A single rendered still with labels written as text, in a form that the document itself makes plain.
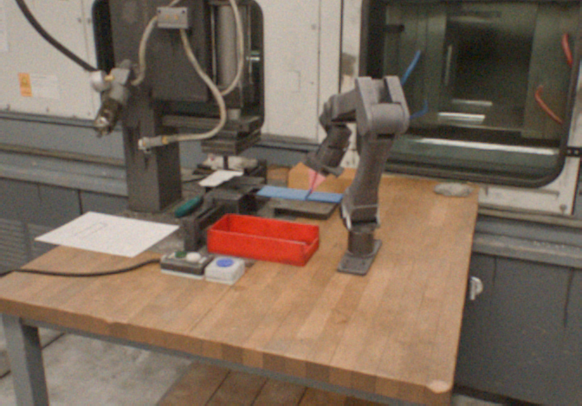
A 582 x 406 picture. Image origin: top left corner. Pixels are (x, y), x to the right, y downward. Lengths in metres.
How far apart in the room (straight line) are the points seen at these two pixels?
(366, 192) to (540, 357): 1.19
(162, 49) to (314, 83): 0.74
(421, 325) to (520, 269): 1.04
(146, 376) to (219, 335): 1.50
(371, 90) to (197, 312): 0.57
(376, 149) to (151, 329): 0.58
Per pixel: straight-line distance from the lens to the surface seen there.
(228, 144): 1.53
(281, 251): 1.39
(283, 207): 1.70
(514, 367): 2.38
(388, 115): 1.22
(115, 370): 2.69
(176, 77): 1.61
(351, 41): 2.07
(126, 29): 1.67
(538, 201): 2.08
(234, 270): 1.31
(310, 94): 2.19
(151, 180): 1.73
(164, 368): 2.65
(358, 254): 1.41
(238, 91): 1.55
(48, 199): 3.03
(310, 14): 2.17
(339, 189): 1.81
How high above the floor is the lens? 1.51
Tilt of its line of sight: 19 degrees down
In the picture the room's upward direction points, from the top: straight up
